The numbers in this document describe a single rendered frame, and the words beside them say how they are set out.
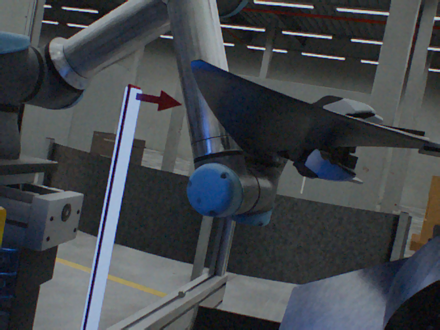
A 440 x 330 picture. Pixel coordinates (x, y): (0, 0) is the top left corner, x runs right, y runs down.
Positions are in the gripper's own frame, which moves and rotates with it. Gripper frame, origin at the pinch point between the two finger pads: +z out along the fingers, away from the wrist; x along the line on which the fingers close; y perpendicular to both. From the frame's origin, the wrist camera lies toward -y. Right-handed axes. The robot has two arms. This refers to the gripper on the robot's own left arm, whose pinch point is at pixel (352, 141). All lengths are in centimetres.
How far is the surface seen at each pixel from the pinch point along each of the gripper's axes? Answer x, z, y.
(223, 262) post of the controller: 28, -51, 10
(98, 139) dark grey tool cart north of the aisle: 39, -696, 34
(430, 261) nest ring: 8.1, 25.3, -8.2
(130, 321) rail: 33.4, -22.7, -12.5
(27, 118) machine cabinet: 55, -1033, -80
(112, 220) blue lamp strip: 16.9, -8.9, -21.6
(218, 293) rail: 34, -49, 11
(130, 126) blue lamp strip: 5.9, -9.1, -22.8
